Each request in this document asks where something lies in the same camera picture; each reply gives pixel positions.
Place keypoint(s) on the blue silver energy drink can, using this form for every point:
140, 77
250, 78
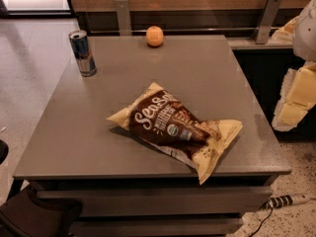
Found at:
82, 52

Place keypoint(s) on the brown and yellow chip bag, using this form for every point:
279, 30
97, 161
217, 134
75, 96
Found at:
160, 119

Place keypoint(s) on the metal wall bracket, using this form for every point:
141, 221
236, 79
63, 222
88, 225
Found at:
123, 16
262, 31

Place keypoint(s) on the left metal wall bracket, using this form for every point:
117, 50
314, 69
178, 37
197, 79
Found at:
123, 16

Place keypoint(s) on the grey metal drawer cabinet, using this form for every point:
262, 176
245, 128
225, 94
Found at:
128, 188

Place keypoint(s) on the white power strip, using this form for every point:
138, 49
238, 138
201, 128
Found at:
286, 200

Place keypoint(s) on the right metal wall bracket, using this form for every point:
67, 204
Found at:
262, 31

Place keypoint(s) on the dark office chair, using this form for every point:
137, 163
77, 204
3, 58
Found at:
25, 215

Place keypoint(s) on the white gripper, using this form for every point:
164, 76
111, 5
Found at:
306, 34

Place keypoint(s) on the orange fruit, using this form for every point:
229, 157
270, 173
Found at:
154, 36

